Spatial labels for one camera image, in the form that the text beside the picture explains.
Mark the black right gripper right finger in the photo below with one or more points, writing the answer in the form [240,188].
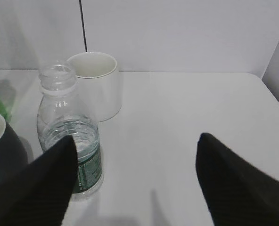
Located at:
[236,192]

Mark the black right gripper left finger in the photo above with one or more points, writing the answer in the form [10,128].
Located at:
[39,195]

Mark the clear water bottle green label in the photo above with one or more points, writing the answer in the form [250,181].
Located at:
[62,113]

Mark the dark grey mug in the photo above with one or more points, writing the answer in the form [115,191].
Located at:
[13,156]

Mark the white mug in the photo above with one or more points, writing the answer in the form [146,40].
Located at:
[99,82]

